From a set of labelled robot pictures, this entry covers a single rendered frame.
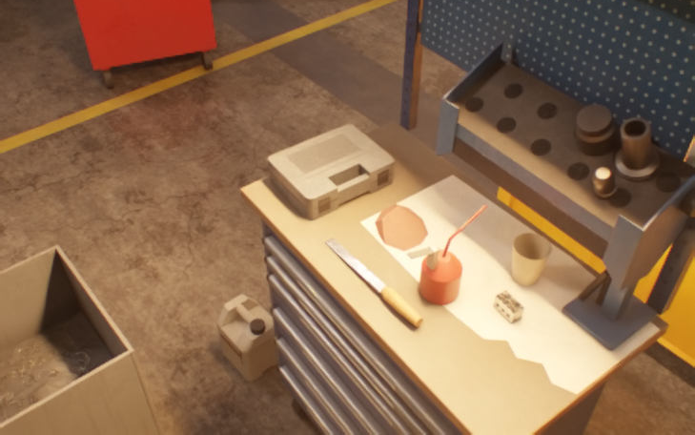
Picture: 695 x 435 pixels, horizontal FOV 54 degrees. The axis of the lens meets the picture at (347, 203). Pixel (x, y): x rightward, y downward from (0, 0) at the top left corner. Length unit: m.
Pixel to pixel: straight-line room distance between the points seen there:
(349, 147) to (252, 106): 2.06
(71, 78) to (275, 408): 2.51
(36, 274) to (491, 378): 1.49
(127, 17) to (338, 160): 2.36
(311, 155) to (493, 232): 0.49
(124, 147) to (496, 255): 2.41
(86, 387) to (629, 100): 1.47
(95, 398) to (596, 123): 1.43
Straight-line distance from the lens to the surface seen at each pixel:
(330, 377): 1.79
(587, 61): 1.42
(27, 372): 2.35
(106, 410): 2.06
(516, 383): 1.37
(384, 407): 1.58
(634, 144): 1.24
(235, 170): 3.32
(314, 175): 1.64
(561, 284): 1.55
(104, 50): 3.94
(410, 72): 1.82
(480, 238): 1.61
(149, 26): 3.90
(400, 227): 1.57
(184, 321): 2.70
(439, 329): 1.42
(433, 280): 1.40
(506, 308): 1.44
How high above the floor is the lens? 2.06
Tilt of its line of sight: 42 degrees down
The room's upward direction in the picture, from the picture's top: straight up
